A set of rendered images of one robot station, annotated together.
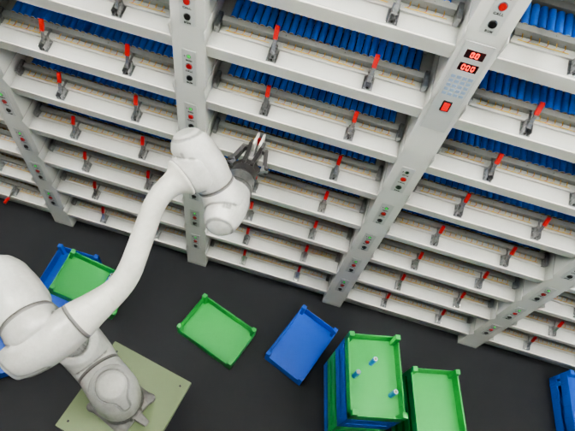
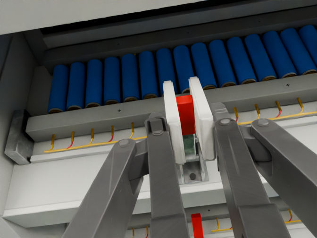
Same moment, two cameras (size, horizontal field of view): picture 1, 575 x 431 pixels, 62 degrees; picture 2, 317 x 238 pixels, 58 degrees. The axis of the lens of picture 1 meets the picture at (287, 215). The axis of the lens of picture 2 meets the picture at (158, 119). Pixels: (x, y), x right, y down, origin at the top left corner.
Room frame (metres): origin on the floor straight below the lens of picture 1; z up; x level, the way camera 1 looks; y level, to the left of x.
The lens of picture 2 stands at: (0.87, 0.16, 1.15)
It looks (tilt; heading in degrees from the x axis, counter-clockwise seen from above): 40 degrees down; 2
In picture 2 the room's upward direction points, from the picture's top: 11 degrees counter-clockwise
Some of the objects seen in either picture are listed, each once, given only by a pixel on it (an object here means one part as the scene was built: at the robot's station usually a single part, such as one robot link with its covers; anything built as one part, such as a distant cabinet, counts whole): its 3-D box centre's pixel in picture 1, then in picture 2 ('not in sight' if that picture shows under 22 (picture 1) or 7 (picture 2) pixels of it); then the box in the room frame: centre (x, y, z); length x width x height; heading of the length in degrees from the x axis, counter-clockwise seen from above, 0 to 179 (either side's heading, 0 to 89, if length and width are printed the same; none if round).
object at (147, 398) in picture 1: (124, 404); not in sight; (0.28, 0.40, 0.26); 0.22 x 0.18 x 0.06; 68
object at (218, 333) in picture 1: (216, 330); not in sight; (0.71, 0.18, 0.04); 0.30 x 0.20 x 0.08; 69
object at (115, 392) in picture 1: (114, 390); not in sight; (0.30, 0.43, 0.39); 0.18 x 0.16 x 0.22; 55
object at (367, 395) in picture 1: (374, 375); not in sight; (0.57, -0.47, 0.44); 0.30 x 0.20 x 0.08; 10
